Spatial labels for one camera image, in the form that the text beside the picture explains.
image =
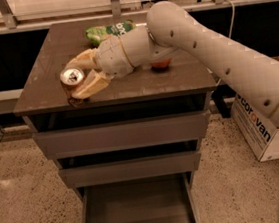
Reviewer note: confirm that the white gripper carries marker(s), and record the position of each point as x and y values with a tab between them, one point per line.
111	58

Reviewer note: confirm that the orange soda can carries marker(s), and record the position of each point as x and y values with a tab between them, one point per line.
71	78

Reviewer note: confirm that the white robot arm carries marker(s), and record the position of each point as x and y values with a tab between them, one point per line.
170	28

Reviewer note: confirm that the grey drawer cabinet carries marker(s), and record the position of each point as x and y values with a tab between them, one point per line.
43	92

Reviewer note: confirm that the top grey drawer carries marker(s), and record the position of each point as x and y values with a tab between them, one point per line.
97	130

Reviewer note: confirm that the grey drawer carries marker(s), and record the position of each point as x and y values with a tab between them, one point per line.
165	199
97	130
130	164

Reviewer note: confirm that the middle grey drawer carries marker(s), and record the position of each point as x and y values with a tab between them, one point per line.
130	164

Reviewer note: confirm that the bottom grey drawer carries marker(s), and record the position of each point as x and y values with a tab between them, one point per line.
165	199

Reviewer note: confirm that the green snack bag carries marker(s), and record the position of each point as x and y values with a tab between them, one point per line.
96	35

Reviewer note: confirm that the red apple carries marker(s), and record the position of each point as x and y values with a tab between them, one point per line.
161	65

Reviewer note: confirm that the corovan cardboard box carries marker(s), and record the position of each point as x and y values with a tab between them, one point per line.
255	127

